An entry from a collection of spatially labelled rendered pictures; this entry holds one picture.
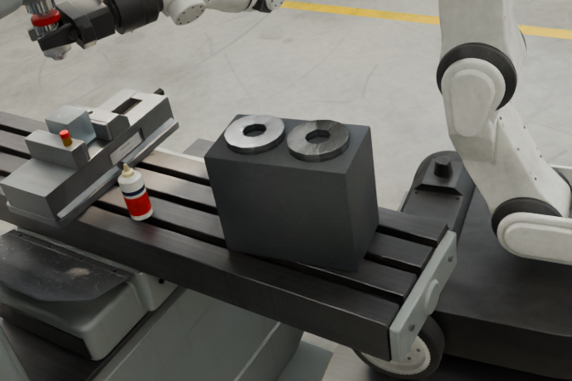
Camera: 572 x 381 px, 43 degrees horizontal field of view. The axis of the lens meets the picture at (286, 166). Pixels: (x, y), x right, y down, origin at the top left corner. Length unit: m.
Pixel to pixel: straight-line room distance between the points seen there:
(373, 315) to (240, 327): 0.70
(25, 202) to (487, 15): 0.87
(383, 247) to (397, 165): 1.74
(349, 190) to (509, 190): 0.57
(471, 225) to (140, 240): 0.80
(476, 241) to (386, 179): 1.16
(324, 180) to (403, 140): 2.02
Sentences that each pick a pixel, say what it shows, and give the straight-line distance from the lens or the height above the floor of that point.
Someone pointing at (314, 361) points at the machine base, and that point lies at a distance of 1.94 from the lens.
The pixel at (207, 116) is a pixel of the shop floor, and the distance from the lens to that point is 3.37.
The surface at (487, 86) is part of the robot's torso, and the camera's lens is 1.31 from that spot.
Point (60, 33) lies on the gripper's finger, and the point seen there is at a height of 1.24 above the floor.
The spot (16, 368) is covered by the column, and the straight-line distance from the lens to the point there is 1.16.
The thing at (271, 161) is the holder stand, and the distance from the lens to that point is 1.01.
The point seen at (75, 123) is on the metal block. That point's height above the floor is 1.06.
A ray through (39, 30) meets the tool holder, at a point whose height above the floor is 1.25.
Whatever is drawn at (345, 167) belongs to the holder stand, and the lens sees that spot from 0.98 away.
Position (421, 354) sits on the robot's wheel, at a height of 0.48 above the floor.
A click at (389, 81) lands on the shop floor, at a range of 3.42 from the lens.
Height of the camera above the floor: 1.69
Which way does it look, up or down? 35 degrees down
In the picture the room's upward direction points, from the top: 10 degrees counter-clockwise
